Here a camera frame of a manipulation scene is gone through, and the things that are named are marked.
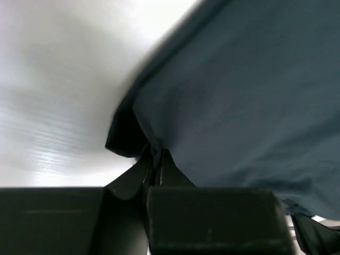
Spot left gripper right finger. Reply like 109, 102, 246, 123
155, 150, 195, 187

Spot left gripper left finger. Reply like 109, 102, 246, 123
104, 145, 153, 254

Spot dark navy shorts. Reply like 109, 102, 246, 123
105, 1, 339, 254

